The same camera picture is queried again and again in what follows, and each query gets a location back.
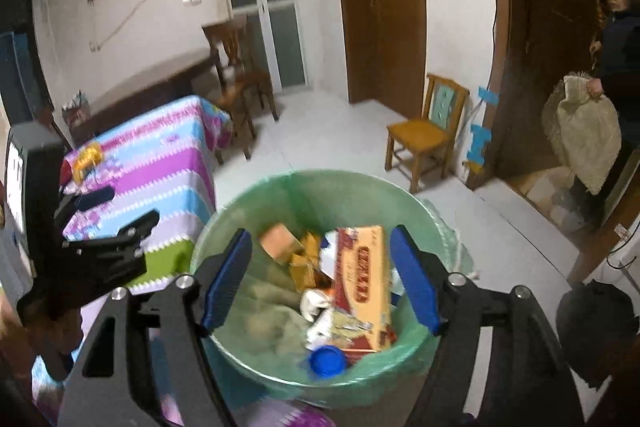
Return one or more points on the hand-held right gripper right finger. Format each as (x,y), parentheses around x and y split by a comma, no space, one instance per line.
(415,282)

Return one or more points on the printed plastic bag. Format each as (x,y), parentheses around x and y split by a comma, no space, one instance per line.
(76,109)

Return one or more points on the dark wooden chair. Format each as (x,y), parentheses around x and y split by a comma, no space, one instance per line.
(235,92)

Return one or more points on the large blue tape patch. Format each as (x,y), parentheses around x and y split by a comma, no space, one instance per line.
(480,142)

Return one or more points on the brown carton box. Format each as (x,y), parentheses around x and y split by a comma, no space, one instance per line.
(362,277)

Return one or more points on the white crumpled wrapper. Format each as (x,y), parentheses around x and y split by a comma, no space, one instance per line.
(312,304)

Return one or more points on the plain brown wooden door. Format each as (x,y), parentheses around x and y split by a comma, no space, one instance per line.
(380,7)

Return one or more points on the red round container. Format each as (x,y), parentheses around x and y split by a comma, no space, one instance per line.
(66,172)

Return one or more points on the gold foil wrapper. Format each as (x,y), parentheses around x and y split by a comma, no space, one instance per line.
(305,269)

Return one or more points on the dark wooden table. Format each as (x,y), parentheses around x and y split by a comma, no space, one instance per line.
(150,82)

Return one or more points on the black cloth bundle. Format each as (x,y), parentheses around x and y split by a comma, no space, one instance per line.
(600,332)

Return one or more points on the small brown box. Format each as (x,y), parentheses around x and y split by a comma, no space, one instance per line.
(280,242)

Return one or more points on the short blue tape strip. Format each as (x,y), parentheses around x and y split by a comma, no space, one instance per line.
(489,96)

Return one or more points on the bin with green liner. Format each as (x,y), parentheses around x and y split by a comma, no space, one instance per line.
(280,187)

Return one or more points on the pale knitted towel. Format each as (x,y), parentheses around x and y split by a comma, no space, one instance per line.
(582,137)

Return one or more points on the small light wooden chair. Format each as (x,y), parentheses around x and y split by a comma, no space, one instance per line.
(420,134)

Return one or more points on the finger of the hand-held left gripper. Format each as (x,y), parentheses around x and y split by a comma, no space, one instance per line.
(115,257)
(92,198)

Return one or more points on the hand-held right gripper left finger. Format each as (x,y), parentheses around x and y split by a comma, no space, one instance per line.
(225,282)

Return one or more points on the yellow crumpled wrapper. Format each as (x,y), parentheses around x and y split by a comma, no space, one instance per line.
(87,162)

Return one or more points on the blue bottle cap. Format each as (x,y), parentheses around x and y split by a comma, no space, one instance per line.
(327,362)

